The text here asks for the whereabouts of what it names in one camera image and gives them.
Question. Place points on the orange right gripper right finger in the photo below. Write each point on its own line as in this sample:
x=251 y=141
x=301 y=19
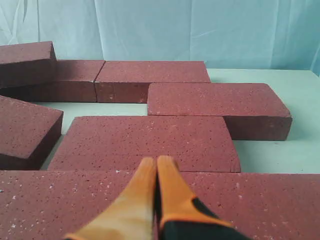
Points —
x=182 y=215

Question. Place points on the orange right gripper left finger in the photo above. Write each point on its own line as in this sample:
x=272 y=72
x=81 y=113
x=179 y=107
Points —
x=131 y=215

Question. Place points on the middle row red brick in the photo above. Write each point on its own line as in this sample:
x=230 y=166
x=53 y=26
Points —
x=102 y=143

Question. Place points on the right second row brick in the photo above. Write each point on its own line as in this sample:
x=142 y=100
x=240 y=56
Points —
x=251 y=111

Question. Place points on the white backdrop curtain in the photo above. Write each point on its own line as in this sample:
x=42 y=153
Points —
x=227 y=34

